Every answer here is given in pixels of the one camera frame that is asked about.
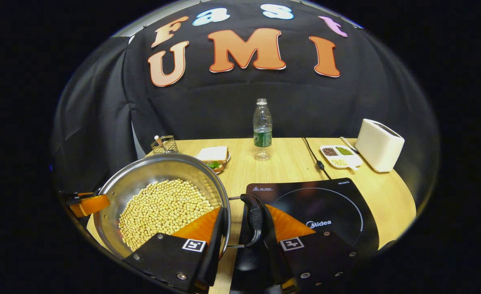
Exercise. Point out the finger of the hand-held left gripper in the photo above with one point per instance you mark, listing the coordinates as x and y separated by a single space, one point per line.
89 204

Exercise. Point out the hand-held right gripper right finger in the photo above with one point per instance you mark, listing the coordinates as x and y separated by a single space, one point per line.
318 257

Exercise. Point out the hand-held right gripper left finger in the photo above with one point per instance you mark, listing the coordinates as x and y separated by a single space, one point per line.
215 253

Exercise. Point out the black induction cooktop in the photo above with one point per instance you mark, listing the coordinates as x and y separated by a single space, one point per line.
326 204

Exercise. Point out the steel pot with soybeans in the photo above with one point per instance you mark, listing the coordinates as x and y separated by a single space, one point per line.
142 175

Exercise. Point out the sandwich on plate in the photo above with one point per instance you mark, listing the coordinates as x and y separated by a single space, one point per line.
213 155

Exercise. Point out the white divided dish with beans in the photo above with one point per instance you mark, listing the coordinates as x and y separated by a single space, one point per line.
340 156

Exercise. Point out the white toaster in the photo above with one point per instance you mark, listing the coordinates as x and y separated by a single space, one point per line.
377 147

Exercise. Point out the clear plastic water bottle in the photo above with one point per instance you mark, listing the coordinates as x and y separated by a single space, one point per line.
262 130

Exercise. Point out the black backdrop cloth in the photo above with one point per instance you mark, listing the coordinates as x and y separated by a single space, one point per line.
224 106

